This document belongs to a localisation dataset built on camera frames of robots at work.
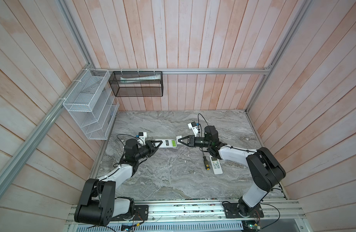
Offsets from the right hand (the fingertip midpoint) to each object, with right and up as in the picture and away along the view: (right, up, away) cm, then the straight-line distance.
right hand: (178, 141), depth 82 cm
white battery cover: (-1, +2, +1) cm, 2 cm away
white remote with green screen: (-8, -1, +1) cm, 8 cm away
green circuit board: (-25, -43, -11) cm, 51 cm away
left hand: (-9, -2, 0) cm, 10 cm away
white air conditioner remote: (+24, -16, +7) cm, 30 cm away
